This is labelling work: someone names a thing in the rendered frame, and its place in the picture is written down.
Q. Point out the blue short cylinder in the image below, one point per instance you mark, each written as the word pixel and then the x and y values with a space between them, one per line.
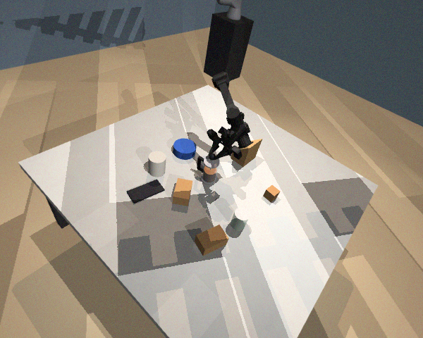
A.
pixel 184 149

